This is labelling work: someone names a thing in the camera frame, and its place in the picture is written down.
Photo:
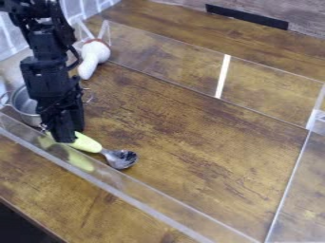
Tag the green handled metal spoon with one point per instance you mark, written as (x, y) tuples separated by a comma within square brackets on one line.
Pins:
[(119, 159)]

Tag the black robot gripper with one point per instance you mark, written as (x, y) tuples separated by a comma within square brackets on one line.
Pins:
[(47, 80)]

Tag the white mushroom toy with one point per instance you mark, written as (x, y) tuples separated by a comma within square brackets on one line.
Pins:
[(95, 53)]

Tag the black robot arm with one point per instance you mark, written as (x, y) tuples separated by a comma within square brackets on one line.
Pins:
[(46, 30)]

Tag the small steel pot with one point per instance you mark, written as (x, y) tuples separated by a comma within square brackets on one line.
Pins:
[(30, 109)]

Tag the black strip on table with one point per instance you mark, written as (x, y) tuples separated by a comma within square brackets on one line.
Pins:
[(249, 17)]

